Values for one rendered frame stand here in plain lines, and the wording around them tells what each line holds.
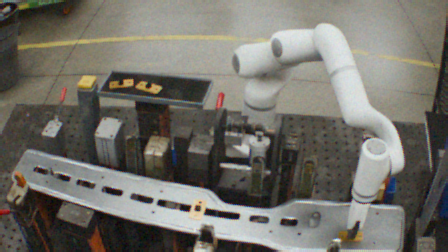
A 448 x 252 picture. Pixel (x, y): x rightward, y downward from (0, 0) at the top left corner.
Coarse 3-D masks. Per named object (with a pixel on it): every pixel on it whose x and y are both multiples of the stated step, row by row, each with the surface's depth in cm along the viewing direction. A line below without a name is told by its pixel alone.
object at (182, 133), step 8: (184, 128) 173; (192, 128) 173; (176, 136) 170; (184, 136) 170; (192, 136) 174; (176, 144) 172; (184, 144) 171; (176, 152) 174; (184, 152) 173; (176, 160) 176; (184, 160) 176; (184, 168) 178; (184, 176) 180; (184, 184) 182
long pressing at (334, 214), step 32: (32, 160) 173; (64, 160) 173; (64, 192) 161; (96, 192) 163; (128, 192) 164; (160, 192) 165; (192, 192) 165; (160, 224) 154; (192, 224) 155; (224, 224) 155; (256, 224) 155; (320, 224) 154; (384, 224) 151
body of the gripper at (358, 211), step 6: (354, 198) 135; (354, 204) 136; (360, 204) 134; (366, 204) 134; (354, 210) 135; (360, 210) 134; (366, 210) 134; (354, 216) 136; (360, 216) 135; (348, 222) 140; (354, 222) 137; (360, 222) 137; (348, 228) 139; (360, 228) 139
